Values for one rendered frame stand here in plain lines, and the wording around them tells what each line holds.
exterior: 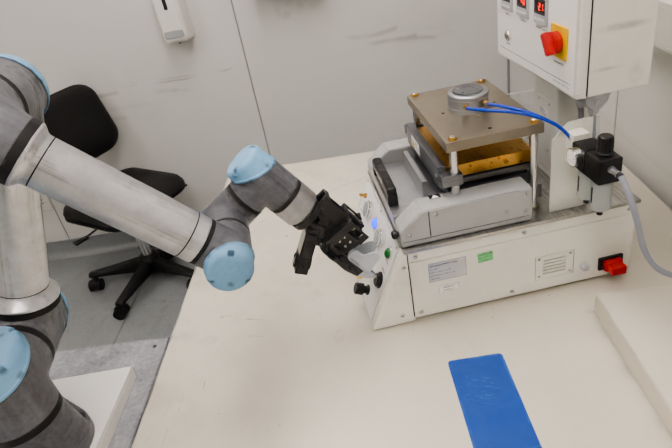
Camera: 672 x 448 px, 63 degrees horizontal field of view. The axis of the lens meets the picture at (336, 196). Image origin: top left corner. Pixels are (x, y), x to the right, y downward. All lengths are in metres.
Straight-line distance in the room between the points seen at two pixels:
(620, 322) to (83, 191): 0.89
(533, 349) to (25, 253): 0.89
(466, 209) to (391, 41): 1.66
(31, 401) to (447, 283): 0.73
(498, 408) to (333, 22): 1.93
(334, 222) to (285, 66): 1.69
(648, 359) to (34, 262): 1.01
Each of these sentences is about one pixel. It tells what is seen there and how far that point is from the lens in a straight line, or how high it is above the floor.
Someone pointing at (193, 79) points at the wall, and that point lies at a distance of 2.70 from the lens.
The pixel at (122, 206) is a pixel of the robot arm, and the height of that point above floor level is 1.20.
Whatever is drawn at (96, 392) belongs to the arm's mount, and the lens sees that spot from 1.19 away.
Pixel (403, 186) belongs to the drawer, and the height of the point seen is 0.97.
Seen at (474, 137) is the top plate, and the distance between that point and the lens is 0.99.
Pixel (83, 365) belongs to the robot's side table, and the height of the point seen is 0.75.
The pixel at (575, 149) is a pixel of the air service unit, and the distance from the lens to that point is 1.00.
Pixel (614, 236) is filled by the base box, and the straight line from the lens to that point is 1.19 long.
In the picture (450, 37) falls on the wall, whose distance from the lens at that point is 2.63.
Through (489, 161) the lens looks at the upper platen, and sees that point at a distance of 1.06.
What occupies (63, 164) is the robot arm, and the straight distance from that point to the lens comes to 0.80.
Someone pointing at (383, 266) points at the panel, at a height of 0.86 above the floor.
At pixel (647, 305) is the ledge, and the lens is 1.14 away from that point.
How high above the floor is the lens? 1.53
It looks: 29 degrees down
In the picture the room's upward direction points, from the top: 11 degrees counter-clockwise
